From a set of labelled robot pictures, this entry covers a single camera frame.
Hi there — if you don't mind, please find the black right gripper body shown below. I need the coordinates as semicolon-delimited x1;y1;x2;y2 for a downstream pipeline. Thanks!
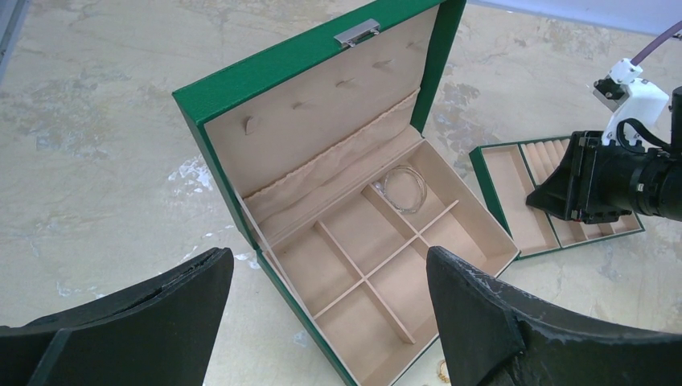
573;88;681;224

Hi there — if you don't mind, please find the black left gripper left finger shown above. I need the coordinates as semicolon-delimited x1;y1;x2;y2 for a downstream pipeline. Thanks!
1;248;234;385

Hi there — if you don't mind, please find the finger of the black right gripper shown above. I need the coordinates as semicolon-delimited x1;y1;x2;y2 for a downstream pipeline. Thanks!
525;139;576;220

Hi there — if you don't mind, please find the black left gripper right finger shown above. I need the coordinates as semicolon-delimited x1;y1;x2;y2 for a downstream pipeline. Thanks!
426;246;681;385

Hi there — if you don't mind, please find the green jewelry tray insert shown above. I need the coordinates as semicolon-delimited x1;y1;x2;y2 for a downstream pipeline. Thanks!
469;136;645;259

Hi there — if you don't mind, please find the silver bracelet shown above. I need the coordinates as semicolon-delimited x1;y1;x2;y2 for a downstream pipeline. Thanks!
371;164;429;216

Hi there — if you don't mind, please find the green jewelry box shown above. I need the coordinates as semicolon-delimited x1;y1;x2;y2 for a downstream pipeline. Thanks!
173;1;520;385

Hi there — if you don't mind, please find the gold hoop earring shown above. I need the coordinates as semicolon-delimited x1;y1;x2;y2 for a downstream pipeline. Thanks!
438;359;450;384

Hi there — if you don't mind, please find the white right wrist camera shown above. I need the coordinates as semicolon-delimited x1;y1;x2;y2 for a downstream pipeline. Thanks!
593;58;669;146

